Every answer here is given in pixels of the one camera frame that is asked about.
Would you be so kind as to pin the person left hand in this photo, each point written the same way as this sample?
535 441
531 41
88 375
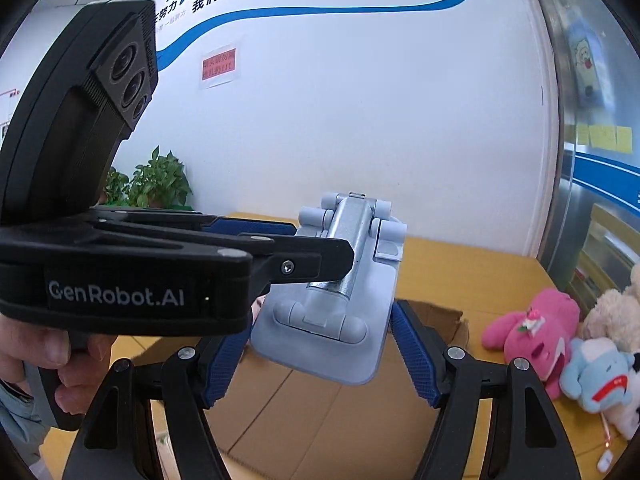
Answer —
49 348

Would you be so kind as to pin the large white phone stand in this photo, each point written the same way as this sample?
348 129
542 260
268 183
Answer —
337 330

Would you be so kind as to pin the white dog plush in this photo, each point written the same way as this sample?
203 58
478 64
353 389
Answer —
625 417

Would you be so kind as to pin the grey jacket sleeve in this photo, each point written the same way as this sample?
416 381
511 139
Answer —
22 423

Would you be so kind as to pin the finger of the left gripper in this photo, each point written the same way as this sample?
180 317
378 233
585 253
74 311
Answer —
284 259
238 226

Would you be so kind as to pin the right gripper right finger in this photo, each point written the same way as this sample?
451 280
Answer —
525 439

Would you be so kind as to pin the white earbuds case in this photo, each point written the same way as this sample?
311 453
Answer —
605 461

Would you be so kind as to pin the brown cardboard box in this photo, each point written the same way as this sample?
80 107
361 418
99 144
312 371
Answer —
285 424

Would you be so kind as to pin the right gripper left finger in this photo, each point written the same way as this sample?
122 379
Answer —
116 438

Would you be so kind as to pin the pink transparent pen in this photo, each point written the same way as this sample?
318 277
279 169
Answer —
607 432

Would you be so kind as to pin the blue dolphin plush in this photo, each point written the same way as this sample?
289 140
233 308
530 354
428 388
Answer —
598 375

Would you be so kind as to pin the green potted plant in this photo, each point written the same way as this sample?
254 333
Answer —
159 183

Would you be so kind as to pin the pink bear plush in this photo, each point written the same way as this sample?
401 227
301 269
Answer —
541 335

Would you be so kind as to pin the cream bunny plush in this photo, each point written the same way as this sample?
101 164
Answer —
616 316

